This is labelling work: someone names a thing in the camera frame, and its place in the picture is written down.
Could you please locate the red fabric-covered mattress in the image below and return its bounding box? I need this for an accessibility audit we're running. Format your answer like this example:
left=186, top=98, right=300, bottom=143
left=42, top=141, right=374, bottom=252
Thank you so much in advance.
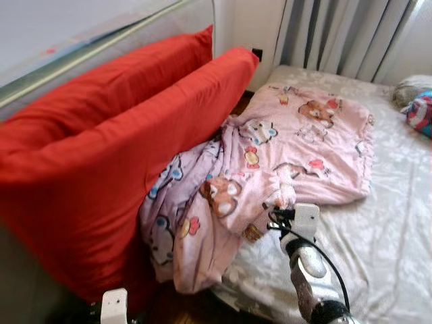
left=0, top=46, right=261, bottom=308
left=0, top=26, right=215, bottom=153

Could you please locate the beige floral bedsheet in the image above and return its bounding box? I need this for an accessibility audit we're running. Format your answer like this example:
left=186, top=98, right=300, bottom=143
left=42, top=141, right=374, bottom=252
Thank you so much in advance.
left=209, top=64, right=432, bottom=324

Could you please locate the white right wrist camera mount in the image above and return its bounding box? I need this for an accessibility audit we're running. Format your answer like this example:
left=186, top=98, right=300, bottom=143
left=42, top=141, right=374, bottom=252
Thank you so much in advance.
left=292, top=202, right=321, bottom=240

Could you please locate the red white blue shield pillow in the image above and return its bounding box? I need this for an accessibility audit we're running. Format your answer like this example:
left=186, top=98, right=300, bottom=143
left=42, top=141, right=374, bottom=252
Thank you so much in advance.
left=405, top=91, right=432, bottom=140

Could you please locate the grey pleated curtain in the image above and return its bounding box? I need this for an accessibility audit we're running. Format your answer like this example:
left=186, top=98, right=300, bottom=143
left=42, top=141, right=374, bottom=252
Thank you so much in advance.
left=273, top=0, right=423, bottom=85

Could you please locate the pink cartoon print blanket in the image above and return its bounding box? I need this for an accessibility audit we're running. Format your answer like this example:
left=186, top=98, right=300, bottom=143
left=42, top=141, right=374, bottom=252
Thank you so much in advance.
left=138, top=84, right=375, bottom=294

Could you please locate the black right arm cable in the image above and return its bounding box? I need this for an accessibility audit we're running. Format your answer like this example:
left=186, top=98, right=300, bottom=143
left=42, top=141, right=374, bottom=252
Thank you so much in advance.
left=270, top=216, right=352, bottom=311

